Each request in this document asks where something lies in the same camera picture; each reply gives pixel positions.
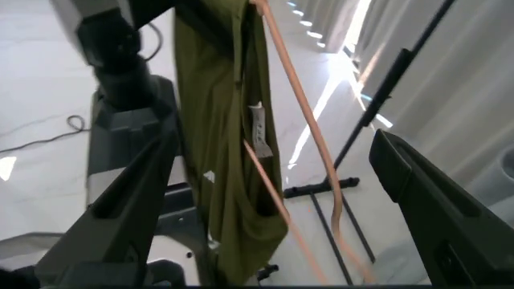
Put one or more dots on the black clothes rack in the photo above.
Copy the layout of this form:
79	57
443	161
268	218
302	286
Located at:
381	92

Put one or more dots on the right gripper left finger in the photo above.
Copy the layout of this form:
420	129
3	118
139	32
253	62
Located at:
116	225

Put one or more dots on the green long-sleeved shirt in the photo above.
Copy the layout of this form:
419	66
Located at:
217	120

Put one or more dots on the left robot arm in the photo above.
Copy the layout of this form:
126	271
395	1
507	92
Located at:
116	80

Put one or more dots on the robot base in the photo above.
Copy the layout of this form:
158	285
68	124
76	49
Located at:
120	132

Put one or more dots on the pink clothes hanger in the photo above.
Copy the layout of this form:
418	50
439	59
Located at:
299	92

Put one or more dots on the white curtain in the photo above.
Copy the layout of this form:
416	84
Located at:
462	80

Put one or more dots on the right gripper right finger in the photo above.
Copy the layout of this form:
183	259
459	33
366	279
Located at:
449	225

